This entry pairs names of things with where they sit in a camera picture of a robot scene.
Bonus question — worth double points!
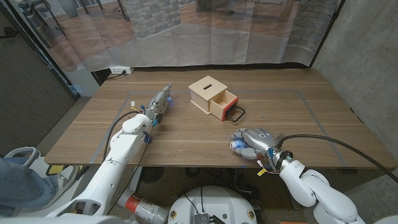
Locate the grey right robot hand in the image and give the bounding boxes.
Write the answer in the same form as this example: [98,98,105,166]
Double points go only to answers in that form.
[229,127,280,161]

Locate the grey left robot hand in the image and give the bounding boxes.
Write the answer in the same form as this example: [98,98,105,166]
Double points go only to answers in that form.
[144,82,173,121]

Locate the blue toy camera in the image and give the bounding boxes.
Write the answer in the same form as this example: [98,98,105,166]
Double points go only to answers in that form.
[229,139,249,150]

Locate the red front wooden drawer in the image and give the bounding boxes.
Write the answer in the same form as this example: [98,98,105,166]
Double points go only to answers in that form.
[210,90,246,123]

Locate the light wooden slot box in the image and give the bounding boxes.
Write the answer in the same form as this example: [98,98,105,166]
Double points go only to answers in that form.
[188,75,228,115]

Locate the white power strip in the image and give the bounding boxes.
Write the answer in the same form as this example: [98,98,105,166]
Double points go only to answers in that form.
[109,65,135,75]

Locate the printed room backdrop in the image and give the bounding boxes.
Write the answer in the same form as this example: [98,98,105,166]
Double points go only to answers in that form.
[9,0,341,73]

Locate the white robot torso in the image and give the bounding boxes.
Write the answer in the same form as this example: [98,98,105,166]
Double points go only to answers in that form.
[167,185,258,224]

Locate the white table leg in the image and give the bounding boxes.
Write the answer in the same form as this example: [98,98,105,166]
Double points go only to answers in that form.
[129,167,143,192]

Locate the black backdrop stand pole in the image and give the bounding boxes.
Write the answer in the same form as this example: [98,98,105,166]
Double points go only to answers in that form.
[310,0,345,67]
[4,0,80,101]

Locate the white canister red label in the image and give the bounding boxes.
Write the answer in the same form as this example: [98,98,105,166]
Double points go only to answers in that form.
[117,189,170,224]

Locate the grey white sneaker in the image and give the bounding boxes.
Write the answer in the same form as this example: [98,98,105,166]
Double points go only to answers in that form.
[40,164,79,208]

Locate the white rounded footrest base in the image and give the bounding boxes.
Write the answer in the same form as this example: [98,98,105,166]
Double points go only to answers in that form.
[4,146,86,218]

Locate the person grey shirt blue jeans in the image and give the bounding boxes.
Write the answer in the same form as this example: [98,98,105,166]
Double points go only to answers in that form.
[0,155,60,217]

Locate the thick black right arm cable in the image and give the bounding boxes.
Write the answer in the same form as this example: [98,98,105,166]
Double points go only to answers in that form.
[277,133,398,184]

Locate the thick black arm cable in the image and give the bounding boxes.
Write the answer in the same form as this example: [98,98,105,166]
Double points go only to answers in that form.
[277,133,398,184]
[102,111,139,162]

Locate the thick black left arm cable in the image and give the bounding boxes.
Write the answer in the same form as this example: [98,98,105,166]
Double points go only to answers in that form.
[102,111,139,162]

